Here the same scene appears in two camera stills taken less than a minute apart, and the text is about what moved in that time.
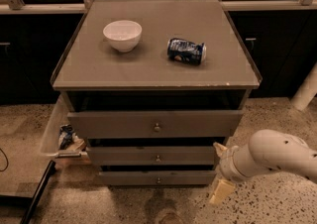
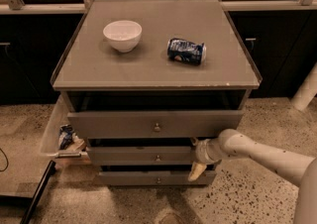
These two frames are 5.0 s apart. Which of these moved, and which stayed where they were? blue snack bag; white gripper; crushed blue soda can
Moved: white gripper
Stayed: blue snack bag; crushed blue soda can
